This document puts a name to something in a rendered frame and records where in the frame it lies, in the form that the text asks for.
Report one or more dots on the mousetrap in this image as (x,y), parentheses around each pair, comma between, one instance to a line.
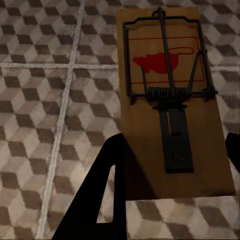
(173,141)

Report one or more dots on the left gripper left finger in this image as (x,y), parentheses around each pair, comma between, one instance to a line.
(79,222)

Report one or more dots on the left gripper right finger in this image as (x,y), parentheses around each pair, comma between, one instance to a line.
(233,149)

